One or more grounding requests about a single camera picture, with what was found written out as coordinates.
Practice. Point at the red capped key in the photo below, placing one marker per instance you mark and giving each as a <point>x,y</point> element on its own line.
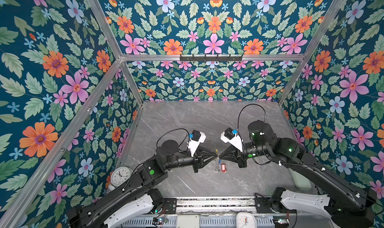
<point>223,168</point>

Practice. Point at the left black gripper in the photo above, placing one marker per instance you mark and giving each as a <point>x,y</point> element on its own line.
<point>199,160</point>

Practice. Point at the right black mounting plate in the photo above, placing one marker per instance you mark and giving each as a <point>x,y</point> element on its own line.
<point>262,205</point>

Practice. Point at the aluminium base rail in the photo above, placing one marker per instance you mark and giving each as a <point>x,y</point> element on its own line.
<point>216,205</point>

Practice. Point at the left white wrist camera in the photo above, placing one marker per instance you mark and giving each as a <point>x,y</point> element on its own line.
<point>195,138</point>

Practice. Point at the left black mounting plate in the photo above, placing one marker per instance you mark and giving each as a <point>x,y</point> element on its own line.
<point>167,206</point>

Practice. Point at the grey yellow keyring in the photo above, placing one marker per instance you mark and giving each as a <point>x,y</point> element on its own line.
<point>217,162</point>

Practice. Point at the white square device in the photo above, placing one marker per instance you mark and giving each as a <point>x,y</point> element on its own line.
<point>188,221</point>

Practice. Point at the black hook rail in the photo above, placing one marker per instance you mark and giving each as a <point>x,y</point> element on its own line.
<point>210,58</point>

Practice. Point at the right small circuit board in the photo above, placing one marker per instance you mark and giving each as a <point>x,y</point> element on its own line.
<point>281,222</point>

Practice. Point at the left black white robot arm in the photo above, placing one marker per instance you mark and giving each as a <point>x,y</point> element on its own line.
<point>138,195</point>

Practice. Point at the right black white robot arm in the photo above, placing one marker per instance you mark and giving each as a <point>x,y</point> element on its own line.
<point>345,204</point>

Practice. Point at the white alarm clock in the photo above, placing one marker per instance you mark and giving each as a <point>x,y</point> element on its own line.
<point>119,176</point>

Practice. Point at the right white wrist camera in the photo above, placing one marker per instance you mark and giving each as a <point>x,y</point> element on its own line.
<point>232,136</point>

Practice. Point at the pale green sponge block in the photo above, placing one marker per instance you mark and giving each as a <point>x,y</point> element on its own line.
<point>301,183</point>

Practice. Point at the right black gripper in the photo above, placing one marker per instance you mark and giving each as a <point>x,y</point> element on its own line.
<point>240,161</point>

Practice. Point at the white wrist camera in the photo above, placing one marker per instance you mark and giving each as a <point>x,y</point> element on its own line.
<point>232,136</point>
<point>195,138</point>

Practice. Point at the black mounting plate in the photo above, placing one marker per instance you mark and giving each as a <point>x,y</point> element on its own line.
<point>262,205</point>
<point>167,206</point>

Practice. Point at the small circuit board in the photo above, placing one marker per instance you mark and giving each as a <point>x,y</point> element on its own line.
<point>281,222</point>
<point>160,221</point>

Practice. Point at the left small circuit board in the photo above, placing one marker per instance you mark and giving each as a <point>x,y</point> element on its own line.
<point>160,221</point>

